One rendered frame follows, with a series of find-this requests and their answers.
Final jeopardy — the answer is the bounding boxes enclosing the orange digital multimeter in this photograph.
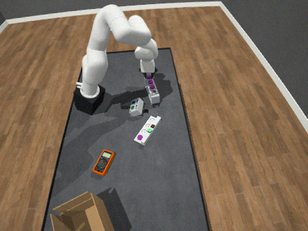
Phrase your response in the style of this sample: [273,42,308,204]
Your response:
[93,150,115,176]

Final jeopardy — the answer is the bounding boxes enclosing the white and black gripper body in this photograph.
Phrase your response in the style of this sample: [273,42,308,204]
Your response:
[140,60,155,73]

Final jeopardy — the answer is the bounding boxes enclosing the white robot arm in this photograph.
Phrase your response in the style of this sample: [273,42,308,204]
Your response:
[76,4,158,98]

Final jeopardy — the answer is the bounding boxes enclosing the white button panel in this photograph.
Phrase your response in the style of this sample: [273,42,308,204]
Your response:
[129,97,148,118]

